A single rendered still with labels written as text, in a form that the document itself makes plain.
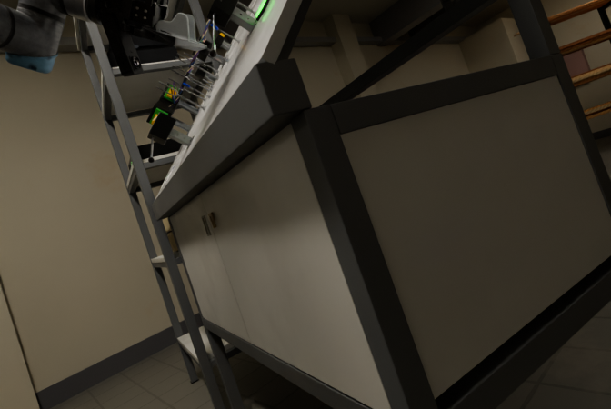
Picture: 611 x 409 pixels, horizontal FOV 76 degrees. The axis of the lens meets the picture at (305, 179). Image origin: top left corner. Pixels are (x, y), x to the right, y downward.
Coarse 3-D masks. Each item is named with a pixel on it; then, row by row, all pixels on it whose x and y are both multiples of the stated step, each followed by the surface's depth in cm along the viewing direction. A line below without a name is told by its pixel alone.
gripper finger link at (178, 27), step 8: (176, 16) 70; (184, 16) 70; (160, 24) 71; (168, 24) 71; (176, 24) 71; (184, 24) 71; (160, 32) 71; (168, 32) 71; (176, 32) 71; (184, 32) 71; (176, 40) 71; (184, 40) 71; (192, 48) 73; (200, 48) 73
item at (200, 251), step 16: (192, 208) 109; (176, 224) 137; (192, 224) 115; (208, 224) 99; (192, 240) 121; (208, 240) 103; (192, 256) 129; (208, 256) 109; (192, 272) 137; (208, 272) 114; (224, 272) 99; (208, 288) 121; (224, 288) 104; (208, 304) 128; (224, 304) 109; (208, 320) 136; (224, 320) 115; (240, 320) 98; (240, 336) 103
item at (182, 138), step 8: (160, 112) 96; (160, 120) 95; (168, 120) 96; (152, 128) 94; (160, 128) 95; (168, 128) 96; (152, 136) 96; (160, 136) 95; (168, 136) 98; (176, 136) 98; (184, 136) 98; (152, 144) 95; (184, 144) 99; (152, 152) 95; (152, 160) 94
